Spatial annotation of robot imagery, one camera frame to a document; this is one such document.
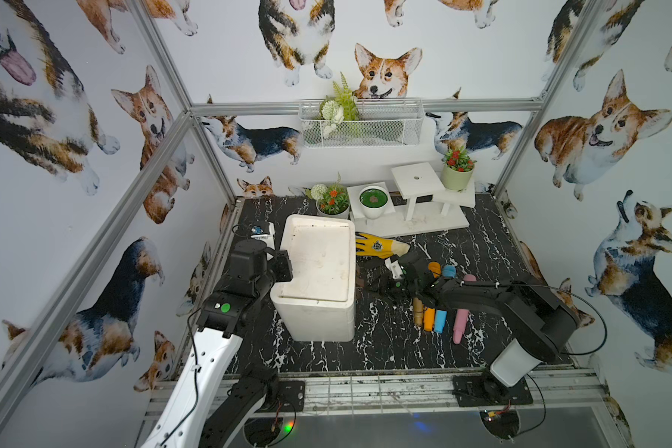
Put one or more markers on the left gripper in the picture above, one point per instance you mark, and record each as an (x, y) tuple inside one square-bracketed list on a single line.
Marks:
[(283, 266)]

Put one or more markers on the orange toy microphone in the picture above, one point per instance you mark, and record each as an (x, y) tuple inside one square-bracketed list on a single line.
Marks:
[(429, 313)]

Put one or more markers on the gold toy microphone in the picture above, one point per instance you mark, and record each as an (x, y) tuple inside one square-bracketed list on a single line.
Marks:
[(418, 310)]

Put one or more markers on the blue toy microphone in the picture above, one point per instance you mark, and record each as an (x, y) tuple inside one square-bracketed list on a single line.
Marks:
[(448, 271)]

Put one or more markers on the pink toy microphone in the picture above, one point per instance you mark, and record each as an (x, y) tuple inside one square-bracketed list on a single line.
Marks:
[(461, 323)]

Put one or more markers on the white plastic drawer cabinet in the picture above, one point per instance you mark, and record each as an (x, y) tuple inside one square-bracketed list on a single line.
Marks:
[(318, 304)]

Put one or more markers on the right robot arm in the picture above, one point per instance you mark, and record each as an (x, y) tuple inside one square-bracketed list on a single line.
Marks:
[(541, 324)]

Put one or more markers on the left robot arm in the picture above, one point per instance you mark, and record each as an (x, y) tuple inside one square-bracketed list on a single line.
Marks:
[(190, 419)]

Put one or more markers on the yellow work glove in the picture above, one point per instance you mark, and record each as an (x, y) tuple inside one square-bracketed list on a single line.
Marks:
[(368, 245)]

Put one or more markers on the white tiered display stand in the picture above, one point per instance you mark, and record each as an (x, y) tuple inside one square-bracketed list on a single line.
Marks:
[(429, 206)]

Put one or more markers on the white pot green moss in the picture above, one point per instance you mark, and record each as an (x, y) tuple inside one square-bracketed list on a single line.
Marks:
[(373, 200)]

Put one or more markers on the white pot orange flowers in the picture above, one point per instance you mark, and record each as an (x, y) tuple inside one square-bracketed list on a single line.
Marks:
[(332, 200)]

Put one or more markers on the green pot red flowers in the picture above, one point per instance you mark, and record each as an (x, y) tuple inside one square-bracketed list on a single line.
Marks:
[(458, 169)]

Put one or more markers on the green fern white flower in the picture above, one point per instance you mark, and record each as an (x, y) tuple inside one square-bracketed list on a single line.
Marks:
[(338, 108)]

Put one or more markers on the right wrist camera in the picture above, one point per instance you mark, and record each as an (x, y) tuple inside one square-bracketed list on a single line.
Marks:
[(395, 269)]

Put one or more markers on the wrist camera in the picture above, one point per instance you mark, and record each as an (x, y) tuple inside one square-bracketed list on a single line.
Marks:
[(395, 269), (263, 231)]

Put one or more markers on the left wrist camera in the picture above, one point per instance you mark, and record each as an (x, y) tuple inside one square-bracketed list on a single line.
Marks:
[(263, 231)]

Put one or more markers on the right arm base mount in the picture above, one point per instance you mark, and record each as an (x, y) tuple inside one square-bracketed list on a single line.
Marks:
[(484, 390)]

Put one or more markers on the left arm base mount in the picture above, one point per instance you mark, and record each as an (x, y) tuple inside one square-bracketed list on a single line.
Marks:
[(288, 396)]

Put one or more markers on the white wire wall basket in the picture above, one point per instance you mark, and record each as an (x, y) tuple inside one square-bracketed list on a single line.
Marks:
[(382, 123)]

